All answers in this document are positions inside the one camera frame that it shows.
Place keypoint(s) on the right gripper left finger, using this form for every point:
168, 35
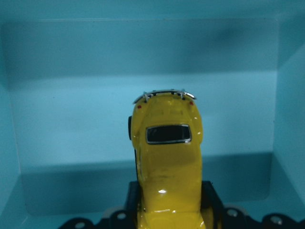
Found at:
125, 218

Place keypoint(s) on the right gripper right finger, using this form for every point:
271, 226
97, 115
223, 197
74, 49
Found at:
238, 214

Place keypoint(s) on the yellow toy beetle car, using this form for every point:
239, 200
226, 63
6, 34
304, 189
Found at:
166, 132

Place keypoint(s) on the light blue plastic bin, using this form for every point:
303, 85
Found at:
71, 69

